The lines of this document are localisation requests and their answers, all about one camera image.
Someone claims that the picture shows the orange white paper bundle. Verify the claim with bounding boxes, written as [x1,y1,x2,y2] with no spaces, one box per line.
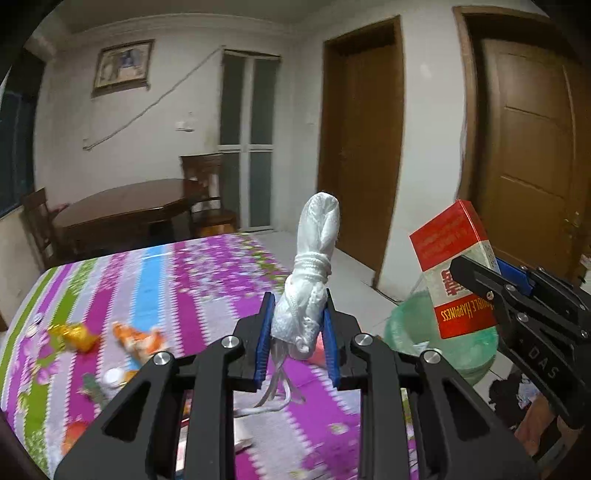
[112,322,168,365]

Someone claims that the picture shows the red white cigarette box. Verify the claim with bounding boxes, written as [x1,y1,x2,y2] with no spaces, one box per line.
[410,200,499,339]

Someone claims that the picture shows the white cloth bundle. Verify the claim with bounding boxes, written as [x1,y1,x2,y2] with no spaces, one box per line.
[235,192,339,418]

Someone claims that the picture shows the green scouring pad bundle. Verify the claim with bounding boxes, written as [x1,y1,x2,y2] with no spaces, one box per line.
[80,373,109,409]

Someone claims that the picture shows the green lined trash bin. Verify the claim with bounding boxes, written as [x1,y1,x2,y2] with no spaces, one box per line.
[384,290,498,385]

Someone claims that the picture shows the white plastic lid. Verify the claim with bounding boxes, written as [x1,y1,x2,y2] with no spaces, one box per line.
[102,367,125,389]

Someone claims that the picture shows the brown wooden door right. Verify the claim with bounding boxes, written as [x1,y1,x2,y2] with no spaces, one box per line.
[453,6,590,285]

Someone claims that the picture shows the brown wooden door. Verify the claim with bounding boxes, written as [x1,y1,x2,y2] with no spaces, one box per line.
[453,6,590,285]
[317,16,405,274]

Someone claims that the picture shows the gold foil wrapper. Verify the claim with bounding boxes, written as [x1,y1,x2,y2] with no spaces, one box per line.
[48,323,100,353]

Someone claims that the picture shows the colourful striped tablecloth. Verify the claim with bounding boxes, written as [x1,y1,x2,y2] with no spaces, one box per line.
[1,233,360,479]

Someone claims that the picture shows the red round object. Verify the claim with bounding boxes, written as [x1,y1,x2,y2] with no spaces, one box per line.
[61,420,89,455]

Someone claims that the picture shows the dark wooden dining table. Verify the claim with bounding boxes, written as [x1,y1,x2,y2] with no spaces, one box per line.
[53,178,204,256]

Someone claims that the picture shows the wooden chair by glass door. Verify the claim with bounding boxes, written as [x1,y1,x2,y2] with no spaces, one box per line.
[180,153,238,237]

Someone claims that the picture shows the brown wooden door middle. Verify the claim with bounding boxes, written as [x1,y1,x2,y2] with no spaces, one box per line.
[317,16,405,274]

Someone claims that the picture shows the wooden chair at left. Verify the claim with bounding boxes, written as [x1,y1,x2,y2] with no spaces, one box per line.
[22,188,60,269]

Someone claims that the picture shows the white glass double door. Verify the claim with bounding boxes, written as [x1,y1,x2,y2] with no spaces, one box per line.
[219,50,280,231]

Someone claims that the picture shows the white wall switch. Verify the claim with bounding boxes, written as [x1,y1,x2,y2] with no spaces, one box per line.
[175,120,194,132]

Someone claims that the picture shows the white wall cable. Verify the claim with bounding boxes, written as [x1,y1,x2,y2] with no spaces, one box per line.
[82,45,226,151]

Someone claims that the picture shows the framed wall picture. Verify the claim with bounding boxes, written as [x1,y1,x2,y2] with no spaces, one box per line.
[91,39,154,98]

